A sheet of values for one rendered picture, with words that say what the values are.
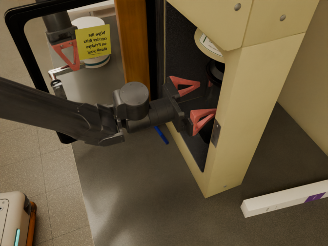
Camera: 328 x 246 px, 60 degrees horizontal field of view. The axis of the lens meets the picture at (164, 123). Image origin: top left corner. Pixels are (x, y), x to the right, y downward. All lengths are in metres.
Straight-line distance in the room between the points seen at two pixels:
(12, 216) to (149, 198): 1.00
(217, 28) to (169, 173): 0.52
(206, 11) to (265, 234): 0.58
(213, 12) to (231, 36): 0.05
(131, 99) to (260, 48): 0.25
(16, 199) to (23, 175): 0.44
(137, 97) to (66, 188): 1.46
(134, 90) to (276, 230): 0.49
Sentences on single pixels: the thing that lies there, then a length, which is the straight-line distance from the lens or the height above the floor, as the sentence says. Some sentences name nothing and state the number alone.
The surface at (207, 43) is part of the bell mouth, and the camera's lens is 0.56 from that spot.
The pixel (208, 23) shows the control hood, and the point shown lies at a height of 1.46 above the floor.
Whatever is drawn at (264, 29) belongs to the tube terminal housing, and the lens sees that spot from 0.43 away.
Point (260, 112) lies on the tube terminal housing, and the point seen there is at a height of 1.24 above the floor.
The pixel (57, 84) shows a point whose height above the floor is 1.21.
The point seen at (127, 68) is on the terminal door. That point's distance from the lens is 0.74.
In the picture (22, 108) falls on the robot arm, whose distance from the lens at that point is 0.50.
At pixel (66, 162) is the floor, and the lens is 2.06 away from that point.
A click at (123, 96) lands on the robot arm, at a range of 0.55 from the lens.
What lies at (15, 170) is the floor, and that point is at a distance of 2.16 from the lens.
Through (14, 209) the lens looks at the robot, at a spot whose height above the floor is 0.27.
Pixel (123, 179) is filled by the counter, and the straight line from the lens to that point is 0.82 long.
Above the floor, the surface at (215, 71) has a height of 1.25.
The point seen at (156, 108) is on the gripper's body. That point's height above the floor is 1.20.
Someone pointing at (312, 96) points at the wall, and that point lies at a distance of 0.99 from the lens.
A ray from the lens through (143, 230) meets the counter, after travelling 0.75.
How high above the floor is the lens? 1.64
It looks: 50 degrees down
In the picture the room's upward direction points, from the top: straight up
